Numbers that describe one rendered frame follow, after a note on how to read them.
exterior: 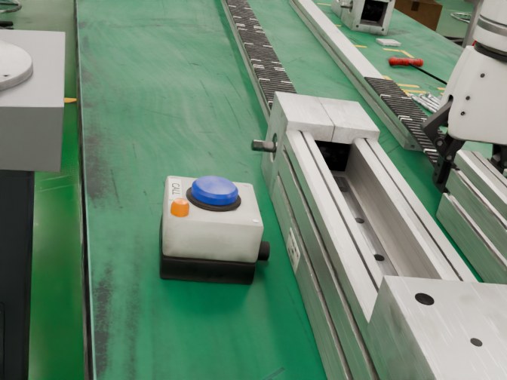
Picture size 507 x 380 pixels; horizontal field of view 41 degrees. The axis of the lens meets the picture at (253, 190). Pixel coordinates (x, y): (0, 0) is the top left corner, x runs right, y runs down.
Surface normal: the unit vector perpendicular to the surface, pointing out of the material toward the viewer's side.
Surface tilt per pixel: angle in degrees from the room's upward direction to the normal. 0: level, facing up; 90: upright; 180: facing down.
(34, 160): 90
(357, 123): 0
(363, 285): 0
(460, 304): 0
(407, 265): 90
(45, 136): 90
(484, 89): 90
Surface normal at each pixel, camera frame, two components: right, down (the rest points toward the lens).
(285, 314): 0.17, -0.88
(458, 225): -0.98, -0.10
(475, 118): 0.06, 0.50
